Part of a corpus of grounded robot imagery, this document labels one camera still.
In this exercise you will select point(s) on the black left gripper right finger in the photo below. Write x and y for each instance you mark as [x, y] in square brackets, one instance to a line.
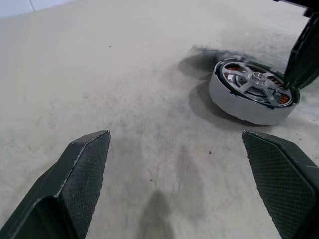
[286, 179]

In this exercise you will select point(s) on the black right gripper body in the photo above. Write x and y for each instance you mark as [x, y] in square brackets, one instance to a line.
[311, 5]

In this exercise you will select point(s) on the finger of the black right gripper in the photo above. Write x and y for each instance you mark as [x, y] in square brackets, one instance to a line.
[305, 57]

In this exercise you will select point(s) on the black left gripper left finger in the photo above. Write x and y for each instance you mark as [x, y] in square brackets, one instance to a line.
[74, 189]

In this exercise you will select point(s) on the silver spoked rotor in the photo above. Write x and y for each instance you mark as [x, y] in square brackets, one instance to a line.
[256, 77]

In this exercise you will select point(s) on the motor housing with copper windings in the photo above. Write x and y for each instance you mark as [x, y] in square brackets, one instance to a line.
[236, 107]

